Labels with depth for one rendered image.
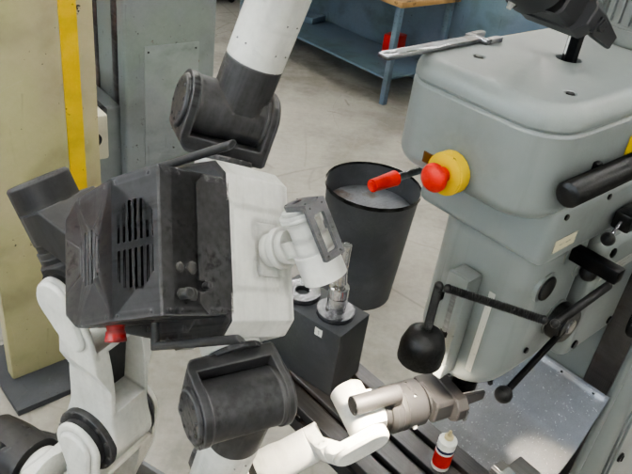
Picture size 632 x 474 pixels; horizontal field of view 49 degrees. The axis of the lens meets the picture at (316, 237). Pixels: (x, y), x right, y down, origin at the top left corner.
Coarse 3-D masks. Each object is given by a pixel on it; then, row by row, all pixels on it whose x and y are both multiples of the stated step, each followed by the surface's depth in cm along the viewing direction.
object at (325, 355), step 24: (312, 288) 168; (312, 312) 162; (360, 312) 164; (288, 336) 167; (312, 336) 162; (336, 336) 157; (360, 336) 165; (288, 360) 170; (312, 360) 165; (336, 360) 160; (312, 384) 168; (336, 384) 166
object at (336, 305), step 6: (330, 294) 158; (336, 294) 157; (348, 294) 159; (330, 300) 159; (336, 300) 158; (342, 300) 158; (330, 306) 160; (336, 306) 159; (342, 306) 159; (330, 312) 160; (336, 312) 160; (342, 312) 161
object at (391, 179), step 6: (414, 168) 106; (420, 168) 106; (384, 174) 102; (390, 174) 102; (396, 174) 102; (402, 174) 104; (408, 174) 105; (414, 174) 105; (372, 180) 100; (378, 180) 100; (384, 180) 101; (390, 180) 102; (396, 180) 102; (402, 180) 104; (372, 186) 100; (378, 186) 100; (384, 186) 101; (390, 186) 102
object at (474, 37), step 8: (472, 32) 103; (480, 32) 104; (440, 40) 97; (448, 40) 98; (456, 40) 98; (464, 40) 99; (472, 40) 100; (480, 40) 101; (488, 40) 101; (496, 40) 102; (400, 48) 92; (408, 48) 92; (416, 48) 93; (424, 48) 93; (432, 48) 94; (440, 48) 95; (448, 48) 97; (384, 56) 89; (392, 56) 89; (400, 56) 90
